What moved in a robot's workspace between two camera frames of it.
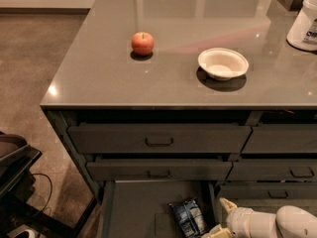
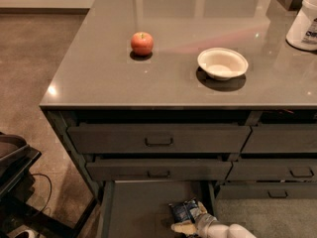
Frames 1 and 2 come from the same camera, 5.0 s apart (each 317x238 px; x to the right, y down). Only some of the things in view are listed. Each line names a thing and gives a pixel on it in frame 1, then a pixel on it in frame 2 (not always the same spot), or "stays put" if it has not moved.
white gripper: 240,220 -> 202,220
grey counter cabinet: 169,100 stays put
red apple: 143,43 stays put
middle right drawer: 272,170 stays put
